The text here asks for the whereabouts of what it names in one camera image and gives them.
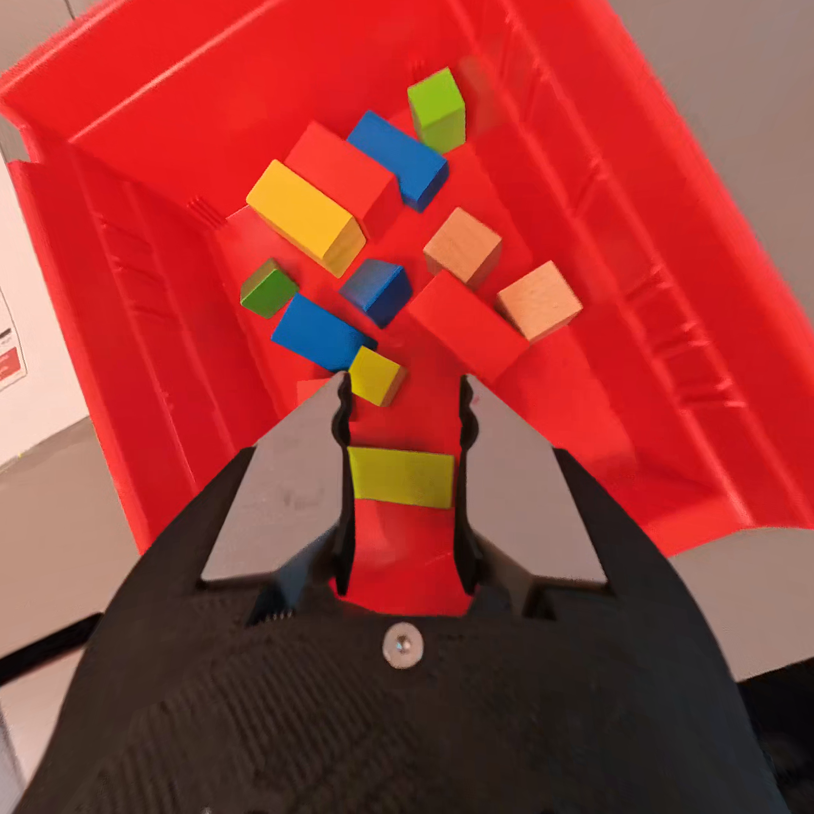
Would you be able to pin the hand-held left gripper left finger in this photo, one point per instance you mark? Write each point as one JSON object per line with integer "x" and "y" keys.
{"x": 286, "y": 489}

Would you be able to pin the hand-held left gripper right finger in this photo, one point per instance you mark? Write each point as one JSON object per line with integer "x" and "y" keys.
{"x": 515, "y": 489}

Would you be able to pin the red plastic bin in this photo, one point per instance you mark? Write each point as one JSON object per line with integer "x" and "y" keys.
{"x": 636, "y": 318}

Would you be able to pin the yellow wooden cube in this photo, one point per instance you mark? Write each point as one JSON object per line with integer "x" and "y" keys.
{"x": 375, "y": 375}

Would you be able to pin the long blue wooden block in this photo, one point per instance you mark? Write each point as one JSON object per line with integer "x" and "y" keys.
{"x": 315, "y": 334}
{"x": 394, "y": 156}

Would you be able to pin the long red wooden block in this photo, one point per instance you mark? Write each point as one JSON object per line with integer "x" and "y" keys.
{"x": 464, "y": 327}
{"x": 343, "y": 175}

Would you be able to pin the natural wooden cube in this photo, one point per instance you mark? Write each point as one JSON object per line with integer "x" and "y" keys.
{"x": 537, "y": 302}
{"x": 461, "y": 245}

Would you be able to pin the dark green wooden cube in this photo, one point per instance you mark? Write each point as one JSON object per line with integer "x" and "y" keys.
{"x": 267, "y": 289}

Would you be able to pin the dark blue wooden cube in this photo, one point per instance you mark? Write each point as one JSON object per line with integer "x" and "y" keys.
{"x": 375, "y": 289}

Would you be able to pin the long yellow wooden block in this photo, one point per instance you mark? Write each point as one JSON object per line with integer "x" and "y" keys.
{"x": 299, "y": 213}

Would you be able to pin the red label sticker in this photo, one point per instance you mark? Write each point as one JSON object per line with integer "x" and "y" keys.
{"x": 9, "y": 362}

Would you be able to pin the white panel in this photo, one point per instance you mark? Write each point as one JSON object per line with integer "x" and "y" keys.
{"x": 44, "y": 286}

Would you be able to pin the short lime green wooden block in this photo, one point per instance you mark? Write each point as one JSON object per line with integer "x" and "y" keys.
{"x": 435, "y": 108}

